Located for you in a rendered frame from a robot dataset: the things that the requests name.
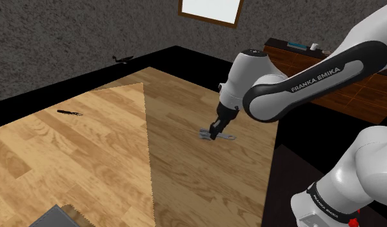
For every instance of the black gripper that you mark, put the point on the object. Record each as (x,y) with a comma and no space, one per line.
(227,112)

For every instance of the grey metal kitchen tool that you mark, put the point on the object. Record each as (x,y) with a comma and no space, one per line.
(228,136)

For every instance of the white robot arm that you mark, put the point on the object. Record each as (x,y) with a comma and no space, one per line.
(309,85)

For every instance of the small black curved object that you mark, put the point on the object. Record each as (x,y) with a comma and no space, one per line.
(121,59)

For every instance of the wooden framed window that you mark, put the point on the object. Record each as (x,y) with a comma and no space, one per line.
(210,9)

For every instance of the brown wooden sideboard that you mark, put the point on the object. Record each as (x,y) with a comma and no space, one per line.
(363,94)

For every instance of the black pen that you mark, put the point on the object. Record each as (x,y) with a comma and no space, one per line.
(67,112)

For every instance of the grey flat box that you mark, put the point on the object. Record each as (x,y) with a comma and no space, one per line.
(55,218)

